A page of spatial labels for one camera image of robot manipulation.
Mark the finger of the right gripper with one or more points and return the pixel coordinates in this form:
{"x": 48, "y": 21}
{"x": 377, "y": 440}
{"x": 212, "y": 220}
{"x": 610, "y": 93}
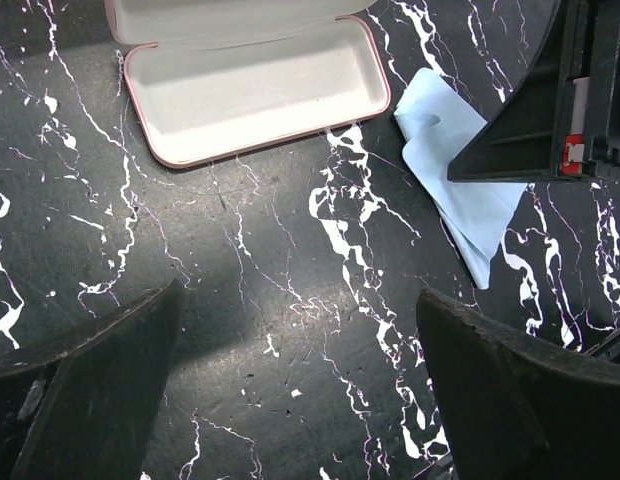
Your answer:
{"x": 524, "y": 142}

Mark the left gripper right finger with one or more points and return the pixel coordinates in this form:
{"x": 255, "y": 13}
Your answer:
{"x": 514, "y": 406}

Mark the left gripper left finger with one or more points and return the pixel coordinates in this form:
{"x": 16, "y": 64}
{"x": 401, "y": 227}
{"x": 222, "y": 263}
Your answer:
{"x": 83, "y": 404}

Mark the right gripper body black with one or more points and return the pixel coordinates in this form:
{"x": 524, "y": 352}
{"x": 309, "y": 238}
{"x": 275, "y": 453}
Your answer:
{"x": 592, "y": 144}

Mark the blue cleaning cloth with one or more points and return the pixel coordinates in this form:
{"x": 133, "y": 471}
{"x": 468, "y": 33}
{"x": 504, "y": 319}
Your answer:
{"x": 440, "y": 130}

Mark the pink glasses case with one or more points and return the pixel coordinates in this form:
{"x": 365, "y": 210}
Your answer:
{"x": 211, "y": 79}

